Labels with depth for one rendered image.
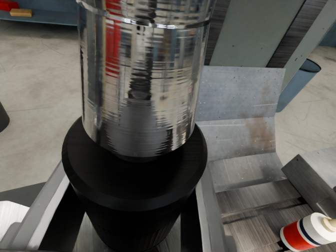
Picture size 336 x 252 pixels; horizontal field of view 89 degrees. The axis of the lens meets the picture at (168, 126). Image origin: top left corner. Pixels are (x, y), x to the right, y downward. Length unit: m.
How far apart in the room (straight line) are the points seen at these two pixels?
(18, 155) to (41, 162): 0.20
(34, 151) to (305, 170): 1.71
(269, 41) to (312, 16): 0.10
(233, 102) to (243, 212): 0.28
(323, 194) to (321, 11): 0.41
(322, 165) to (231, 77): 0.29
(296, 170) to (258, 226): 0.17
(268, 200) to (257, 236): 0.09
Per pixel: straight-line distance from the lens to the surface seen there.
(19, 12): 3.99
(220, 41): 0.46
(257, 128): 0.59
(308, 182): 0.50
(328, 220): 0.38
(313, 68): 2.79
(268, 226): 0.43
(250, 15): 0.47
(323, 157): 0.53
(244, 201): 0.43
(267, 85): 0.59
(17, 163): 1.74
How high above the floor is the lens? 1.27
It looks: 44 degrees down
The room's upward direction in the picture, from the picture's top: 12 degrees clockwise
